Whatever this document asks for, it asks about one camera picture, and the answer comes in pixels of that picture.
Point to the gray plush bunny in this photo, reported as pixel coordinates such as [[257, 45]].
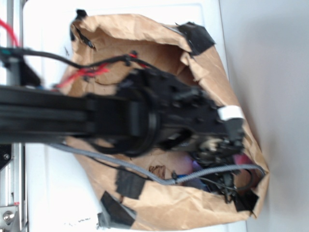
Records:
[[199, 182]]

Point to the metal rail frame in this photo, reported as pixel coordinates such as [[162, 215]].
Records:
[[13, 203]]

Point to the black bracket with bolt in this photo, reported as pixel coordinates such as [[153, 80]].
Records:
[[5, 155]]

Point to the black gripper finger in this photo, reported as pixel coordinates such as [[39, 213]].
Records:
[[223, 184]]

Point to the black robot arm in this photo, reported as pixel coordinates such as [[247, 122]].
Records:
[[40, 116]]

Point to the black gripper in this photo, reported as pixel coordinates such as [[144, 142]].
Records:
[[174, 116]]

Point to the brown paper bag bin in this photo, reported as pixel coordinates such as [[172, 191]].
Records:
[[176, 207]]

